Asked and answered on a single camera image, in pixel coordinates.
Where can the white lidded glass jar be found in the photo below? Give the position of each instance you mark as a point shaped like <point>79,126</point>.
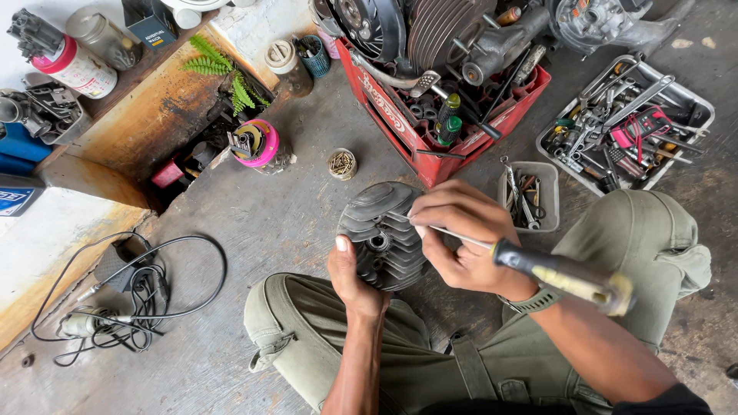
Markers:
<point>285,63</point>

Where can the large grey tray of tools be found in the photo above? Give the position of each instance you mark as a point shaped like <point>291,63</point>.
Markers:
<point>625,124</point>

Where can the grey engine casing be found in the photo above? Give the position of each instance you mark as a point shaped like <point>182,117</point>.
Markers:
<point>605,23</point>

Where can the olive green trousers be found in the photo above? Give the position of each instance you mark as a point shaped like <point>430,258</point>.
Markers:
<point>403,357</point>

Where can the red plastic piece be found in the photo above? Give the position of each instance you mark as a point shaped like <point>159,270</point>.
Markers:
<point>167,174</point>

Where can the grey tray of engine parts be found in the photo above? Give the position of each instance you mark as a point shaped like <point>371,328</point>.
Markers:
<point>43,112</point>

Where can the teal mesh cup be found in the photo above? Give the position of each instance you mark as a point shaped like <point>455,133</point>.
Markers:
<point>316,56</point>

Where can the green fern plant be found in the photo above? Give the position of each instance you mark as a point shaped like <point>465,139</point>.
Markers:
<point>228,72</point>

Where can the white tub with red lid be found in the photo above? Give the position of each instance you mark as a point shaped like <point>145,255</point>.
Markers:
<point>78,69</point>

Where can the black metal engine part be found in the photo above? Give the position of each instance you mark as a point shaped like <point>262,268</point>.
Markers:
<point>33,33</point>

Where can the dusty glass jar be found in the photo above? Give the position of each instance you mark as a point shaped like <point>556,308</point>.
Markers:
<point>104,36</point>

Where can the black sleeve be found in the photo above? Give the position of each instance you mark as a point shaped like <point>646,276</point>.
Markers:
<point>663,403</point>

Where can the white pipe fitting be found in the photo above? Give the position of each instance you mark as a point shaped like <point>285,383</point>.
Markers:
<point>190,11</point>

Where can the finned grey engine cylinder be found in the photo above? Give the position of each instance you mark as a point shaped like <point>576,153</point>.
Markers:
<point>380,242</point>

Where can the person's left hand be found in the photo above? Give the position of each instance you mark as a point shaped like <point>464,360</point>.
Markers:
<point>358,282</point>

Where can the pink lidded jar of parts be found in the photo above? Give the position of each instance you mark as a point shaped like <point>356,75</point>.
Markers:
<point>256,144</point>

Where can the dark cardboard box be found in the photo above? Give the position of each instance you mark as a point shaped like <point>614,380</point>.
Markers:
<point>150,23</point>

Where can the grey engine block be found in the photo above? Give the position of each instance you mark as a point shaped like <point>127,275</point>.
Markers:
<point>438,29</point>

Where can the small jar of screws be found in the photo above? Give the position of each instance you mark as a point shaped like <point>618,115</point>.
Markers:
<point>342,163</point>

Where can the green wrist watch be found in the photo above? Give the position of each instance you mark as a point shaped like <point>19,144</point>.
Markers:
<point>533,301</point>

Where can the red plastic crate of parts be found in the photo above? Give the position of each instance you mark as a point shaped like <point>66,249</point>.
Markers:
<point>426,155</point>

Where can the person's right hand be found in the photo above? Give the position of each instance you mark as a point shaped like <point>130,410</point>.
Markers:
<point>470,259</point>

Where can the blue plastic container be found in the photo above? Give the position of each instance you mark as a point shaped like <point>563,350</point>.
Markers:
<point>20,147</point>

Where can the grey oil bottle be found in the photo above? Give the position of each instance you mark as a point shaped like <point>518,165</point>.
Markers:
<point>17,196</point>

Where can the small grey tray of wrenches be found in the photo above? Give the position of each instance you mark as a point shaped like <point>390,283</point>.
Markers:
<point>527,196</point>

